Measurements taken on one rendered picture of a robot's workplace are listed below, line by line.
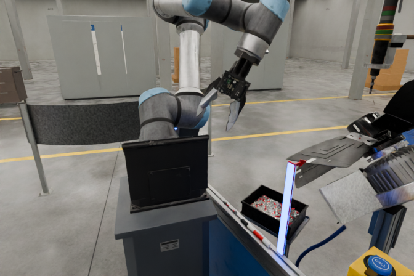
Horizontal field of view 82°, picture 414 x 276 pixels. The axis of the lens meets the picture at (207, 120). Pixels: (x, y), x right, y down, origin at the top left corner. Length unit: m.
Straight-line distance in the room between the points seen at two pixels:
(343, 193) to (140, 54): 6.17
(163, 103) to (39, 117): 1.98
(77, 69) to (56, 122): 4.42
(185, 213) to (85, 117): 1.83
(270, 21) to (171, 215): 0.62
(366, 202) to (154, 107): 0.78
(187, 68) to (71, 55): 6.10
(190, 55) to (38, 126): 2.03
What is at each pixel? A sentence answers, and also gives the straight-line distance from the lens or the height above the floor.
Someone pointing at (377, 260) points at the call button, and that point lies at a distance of 0.67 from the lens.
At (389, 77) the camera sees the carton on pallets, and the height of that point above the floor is 0.41.
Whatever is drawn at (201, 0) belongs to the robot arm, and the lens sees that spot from 0.64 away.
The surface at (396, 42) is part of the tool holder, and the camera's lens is 0.92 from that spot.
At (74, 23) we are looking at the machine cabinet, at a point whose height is 1.88.
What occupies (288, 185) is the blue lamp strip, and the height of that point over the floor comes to 1.12.
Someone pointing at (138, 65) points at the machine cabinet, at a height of 0.85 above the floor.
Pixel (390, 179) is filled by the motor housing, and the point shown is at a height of 1.09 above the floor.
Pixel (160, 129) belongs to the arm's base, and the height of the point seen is 1.24.
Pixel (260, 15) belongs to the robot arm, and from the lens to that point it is 0.64.
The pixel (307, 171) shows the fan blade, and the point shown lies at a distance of 1.13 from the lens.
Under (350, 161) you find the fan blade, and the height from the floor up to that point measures 1.19.
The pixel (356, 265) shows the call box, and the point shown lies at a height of 1.07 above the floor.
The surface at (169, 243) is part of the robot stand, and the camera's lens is 0.84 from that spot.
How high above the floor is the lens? 1.52
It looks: 19 degrees down
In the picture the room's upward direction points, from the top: straight up
